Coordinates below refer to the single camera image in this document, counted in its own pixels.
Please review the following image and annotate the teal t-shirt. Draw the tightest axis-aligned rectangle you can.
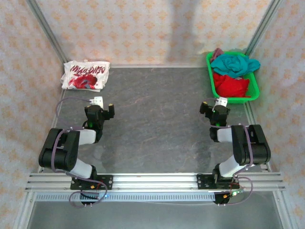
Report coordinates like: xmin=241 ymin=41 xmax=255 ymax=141
xmin=211 ymin=53 xmax=261 ymax=78

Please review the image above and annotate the white t-shirt with red print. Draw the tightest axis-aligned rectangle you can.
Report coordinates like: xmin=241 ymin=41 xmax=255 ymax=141
xmin=61 ymin=60 xmax=111 ymax=93

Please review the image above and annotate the green plastic basket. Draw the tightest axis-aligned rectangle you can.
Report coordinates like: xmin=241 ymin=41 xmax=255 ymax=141
xmin=206 ymin=51 xmax=260 ymax=104

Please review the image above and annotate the mauve t-shirt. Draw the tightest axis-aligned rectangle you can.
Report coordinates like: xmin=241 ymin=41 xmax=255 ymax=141
xmin=212 ymin=47 xmax=224 ymax=62

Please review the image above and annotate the small circuit board with LED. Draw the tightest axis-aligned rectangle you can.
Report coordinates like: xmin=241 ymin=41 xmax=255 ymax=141
xmin=224 ymin=189 xmax=246 ymax=198

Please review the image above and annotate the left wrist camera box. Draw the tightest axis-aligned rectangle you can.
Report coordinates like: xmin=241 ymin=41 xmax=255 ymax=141
xmin=90 ymin=96 xmax=104 ymax=108

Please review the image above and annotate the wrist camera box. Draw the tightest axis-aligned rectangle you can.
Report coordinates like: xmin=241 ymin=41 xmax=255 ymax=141
xmin=214 ymin=96 xmax=229 ymax=108
xmin=90 ymin=96 xmax=104 ymax=108

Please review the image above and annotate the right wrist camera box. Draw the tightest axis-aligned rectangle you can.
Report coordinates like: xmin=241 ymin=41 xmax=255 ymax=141
xmin=214 ymin=96 xmax=229 ymax=108

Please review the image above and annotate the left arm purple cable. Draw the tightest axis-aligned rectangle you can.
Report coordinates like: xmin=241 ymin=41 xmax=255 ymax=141
xmin=51 ymin=97 xmax=108 ymax=208

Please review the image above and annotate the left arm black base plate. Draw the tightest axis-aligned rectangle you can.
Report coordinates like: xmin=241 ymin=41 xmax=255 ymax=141
xmin=70 ymin=175 xmax=113 ymax=191

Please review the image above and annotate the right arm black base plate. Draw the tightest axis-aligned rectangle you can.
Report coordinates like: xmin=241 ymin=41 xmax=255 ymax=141
xmin=197 ymin=174 xmax=240 ymax=190

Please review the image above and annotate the aluminium mounting rail beam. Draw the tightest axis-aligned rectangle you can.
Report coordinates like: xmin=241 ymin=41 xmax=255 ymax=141
xmin=25 ymin=173 xmax=286 ymax=192

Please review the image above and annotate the slotted grey cable duct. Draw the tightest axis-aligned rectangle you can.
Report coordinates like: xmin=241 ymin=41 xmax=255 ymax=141
xmin=35 ymin=192 xmax=216 ymax=202

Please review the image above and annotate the aluminium frame post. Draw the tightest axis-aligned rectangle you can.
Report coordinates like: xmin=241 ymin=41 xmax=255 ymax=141
xmin=25 ymin=0 xmax=69 ymax=64
xmin=244 ymin=0 xmax=284 ymax=57

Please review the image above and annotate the aluminium frame leg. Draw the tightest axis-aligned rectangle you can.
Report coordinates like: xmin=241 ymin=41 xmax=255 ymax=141
xmin=273 ymin=190 xmax=293 ymax=229
xmin=13 ymin=192 xmax=36 ymax=229

